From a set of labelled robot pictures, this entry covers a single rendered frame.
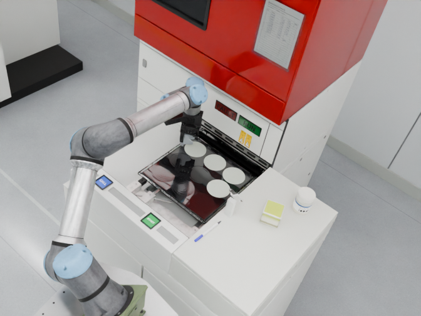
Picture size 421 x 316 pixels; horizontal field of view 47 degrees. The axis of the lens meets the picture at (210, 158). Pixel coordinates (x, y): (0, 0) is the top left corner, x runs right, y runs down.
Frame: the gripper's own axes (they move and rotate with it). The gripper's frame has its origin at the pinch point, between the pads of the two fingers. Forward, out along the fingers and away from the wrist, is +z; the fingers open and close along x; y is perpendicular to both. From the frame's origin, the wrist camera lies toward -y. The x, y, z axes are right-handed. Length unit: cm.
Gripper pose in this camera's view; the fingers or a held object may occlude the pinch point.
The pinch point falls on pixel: (181, 143)
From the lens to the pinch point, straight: 216.9
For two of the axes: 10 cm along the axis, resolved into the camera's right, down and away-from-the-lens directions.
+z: -1.5, 7.0, 7.0
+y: 9.7, 2.3, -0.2
